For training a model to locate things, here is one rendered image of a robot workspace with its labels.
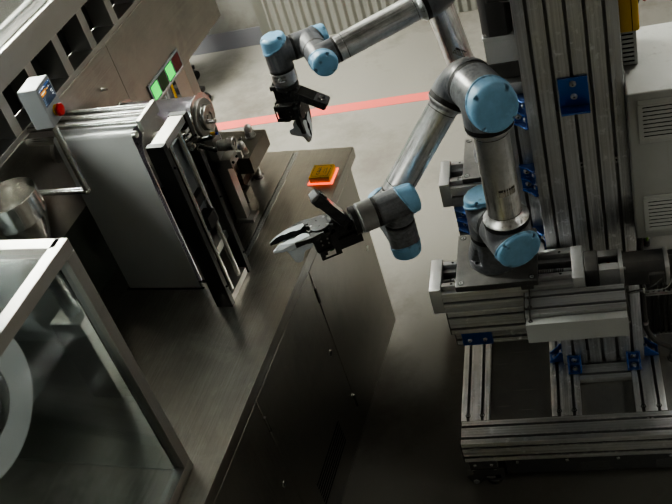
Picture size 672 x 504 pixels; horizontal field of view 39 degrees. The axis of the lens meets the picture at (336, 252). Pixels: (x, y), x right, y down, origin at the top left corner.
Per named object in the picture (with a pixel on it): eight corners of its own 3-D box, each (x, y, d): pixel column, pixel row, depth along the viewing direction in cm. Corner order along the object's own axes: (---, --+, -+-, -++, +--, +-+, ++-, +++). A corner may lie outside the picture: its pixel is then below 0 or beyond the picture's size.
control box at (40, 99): (61, 127, 213) (41, 88, 206) (35, 131, 214) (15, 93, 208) (72, 110, 218) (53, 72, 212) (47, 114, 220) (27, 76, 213)
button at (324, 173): (330, 182, 296) (328, 176, 295) (310, 184, 299) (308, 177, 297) (336, 169, 301) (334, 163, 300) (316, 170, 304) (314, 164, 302)
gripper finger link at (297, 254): (284, 273, 220) (319, 255, 223) (276, 252, 218) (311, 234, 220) (279, 268, 223) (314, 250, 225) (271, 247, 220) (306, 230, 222)
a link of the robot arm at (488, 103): (520, 231, 252) (489, 51, 219) (547, 262, 240) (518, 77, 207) (479, 248, 251) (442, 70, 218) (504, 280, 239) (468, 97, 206)
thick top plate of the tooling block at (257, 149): (255, 173, 299) (249, 157, 295) (145, 179, 313) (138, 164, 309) (270, 144, 310) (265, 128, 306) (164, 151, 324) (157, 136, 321)
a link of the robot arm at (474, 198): (501, 210, 262) (494, 170, 254) (523, 235, 251) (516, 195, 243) (462, 226, 261) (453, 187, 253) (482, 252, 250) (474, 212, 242)
